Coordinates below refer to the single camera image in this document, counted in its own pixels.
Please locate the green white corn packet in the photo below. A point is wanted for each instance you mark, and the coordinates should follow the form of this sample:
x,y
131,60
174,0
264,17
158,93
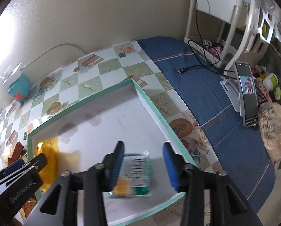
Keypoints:
x,y
135,176

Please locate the teal cube toy box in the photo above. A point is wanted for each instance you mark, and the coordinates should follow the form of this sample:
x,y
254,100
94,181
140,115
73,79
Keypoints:
x,y
20,88

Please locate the checkered picture tablecloth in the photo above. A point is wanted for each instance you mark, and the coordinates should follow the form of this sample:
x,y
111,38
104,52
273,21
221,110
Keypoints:
x,y
70,84

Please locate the white plastic shelf rack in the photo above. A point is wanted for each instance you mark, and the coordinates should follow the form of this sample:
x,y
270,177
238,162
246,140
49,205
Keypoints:
x,y
249,27

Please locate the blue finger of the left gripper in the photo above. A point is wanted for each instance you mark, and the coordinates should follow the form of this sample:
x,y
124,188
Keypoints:
x,y
14,166

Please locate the yellow cake snack packet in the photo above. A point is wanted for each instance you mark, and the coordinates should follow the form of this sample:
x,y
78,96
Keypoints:
x,y
48,174

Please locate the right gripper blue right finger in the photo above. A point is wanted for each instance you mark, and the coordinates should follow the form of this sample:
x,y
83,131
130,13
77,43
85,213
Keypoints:
x,y
228,205

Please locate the smartphone on stand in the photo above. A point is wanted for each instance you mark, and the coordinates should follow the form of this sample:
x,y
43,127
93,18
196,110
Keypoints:
x,y
247,94

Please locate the dark red biscuit packet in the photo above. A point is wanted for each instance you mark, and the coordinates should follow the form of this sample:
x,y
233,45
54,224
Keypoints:
x,y
16,153

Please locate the blue cloth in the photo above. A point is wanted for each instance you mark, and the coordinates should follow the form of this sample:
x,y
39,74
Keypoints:
x,y
240,150

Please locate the white power strip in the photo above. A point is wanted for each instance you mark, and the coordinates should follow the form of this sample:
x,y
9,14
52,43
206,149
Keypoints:
x,y
11,74

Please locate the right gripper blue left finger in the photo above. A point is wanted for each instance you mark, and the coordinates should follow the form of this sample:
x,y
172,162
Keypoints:
x,y
59,205

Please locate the clear plastic bag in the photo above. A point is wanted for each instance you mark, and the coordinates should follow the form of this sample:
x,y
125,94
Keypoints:
x,y
270,129

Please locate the mint green shallow box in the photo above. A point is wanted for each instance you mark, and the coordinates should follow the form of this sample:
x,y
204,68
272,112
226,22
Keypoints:
x,y
91,128

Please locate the white phone stand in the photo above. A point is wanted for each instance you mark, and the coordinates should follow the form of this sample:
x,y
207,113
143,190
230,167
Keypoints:
x,y
230,87

